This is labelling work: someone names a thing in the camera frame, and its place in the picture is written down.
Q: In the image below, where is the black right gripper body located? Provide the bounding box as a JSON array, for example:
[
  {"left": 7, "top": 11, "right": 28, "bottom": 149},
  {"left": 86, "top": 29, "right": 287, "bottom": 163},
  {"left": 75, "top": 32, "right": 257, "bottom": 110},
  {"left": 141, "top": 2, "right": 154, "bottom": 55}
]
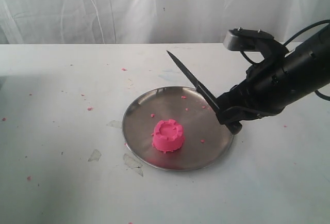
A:
[{"left": 233, "top": 61, "right": 291, "bottom": 117}]

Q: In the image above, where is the black serrated knife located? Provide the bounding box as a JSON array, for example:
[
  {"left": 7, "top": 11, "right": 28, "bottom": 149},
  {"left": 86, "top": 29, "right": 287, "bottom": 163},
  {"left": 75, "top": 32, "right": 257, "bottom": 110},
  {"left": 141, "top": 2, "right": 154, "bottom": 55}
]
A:
[{"left": 166, "top": 50, "right": 242, "bottom": 135}]

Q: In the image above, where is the pink clay piece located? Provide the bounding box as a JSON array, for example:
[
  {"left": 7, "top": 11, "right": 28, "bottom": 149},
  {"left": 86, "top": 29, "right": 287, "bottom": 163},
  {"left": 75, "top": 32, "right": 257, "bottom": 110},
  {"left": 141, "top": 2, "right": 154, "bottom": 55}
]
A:
[{"left": 152, "top": 119, "right": 185, "bottom": 153}]

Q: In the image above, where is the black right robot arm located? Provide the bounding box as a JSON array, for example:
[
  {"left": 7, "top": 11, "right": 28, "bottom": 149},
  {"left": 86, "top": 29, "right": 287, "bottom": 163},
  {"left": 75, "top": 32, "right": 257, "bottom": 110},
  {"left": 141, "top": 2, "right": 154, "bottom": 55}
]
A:
[{"left": 216, "top": 26, "right": 329, "bottom": 126}]

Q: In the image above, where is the round stainless steel plate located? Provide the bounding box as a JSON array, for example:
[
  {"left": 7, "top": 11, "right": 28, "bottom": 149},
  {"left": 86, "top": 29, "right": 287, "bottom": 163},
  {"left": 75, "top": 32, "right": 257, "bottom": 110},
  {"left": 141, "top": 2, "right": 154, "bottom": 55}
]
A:
[{"left": 122, "top": 86, "right": 234, "bottom": 171}]

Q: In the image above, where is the clear tape piece middle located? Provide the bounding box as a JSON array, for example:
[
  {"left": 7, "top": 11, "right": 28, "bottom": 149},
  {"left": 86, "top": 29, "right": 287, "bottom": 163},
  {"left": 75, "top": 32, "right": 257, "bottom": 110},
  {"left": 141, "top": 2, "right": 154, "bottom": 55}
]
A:
[{"left": 123, "top": 153, "right": 143, "bottom": 177}]

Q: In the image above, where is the clear tape piece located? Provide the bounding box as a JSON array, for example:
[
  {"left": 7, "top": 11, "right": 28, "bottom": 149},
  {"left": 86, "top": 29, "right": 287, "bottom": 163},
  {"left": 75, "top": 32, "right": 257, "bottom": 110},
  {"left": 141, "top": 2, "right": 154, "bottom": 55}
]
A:
[
  {"left": 123, "top": 153, "right": 143, "bottom": 177},
  {"left": 88, "top": 149, "right": 102, "bottom": 162},
  {"left": 106, "top": 120, "right": 122, "bottom": 129}
]

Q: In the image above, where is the clear tape piece upper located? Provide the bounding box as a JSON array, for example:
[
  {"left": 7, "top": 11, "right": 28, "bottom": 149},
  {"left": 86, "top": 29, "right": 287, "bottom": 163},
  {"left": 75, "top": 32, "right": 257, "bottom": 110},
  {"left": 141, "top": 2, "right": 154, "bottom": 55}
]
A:
[{"left": 106, "top": 120, "right": 122, "bottom": 129}]

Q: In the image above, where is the clear tape piece left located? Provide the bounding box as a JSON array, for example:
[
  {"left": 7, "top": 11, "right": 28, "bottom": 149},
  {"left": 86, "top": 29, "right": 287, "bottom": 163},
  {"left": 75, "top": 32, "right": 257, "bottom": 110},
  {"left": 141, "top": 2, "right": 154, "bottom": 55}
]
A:
[{"left": 88, "top": 149, "right": 102, "bottom": 162}]

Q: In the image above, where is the white plastic backdrop sheet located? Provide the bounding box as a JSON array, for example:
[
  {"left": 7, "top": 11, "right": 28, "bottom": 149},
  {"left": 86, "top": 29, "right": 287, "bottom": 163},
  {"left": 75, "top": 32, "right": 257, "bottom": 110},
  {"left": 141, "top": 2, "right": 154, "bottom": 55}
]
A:
[{"left": 1, "top": 0, "right": 329, "bottom": 44}]

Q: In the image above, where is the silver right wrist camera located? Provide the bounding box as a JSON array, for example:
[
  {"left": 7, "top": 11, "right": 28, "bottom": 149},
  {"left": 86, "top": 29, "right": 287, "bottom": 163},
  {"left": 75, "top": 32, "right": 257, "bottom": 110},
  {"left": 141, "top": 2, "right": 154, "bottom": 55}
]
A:
[{"left": 223, "top": 27, "right": 274, "bottom": 52}]

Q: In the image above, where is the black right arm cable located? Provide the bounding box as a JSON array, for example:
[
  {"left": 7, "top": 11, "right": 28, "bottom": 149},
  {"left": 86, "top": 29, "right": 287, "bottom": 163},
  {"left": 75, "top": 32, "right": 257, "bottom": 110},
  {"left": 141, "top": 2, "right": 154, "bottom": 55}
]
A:
[{"left": 241, "top": 19, "right": 330, "bottom": 98}]

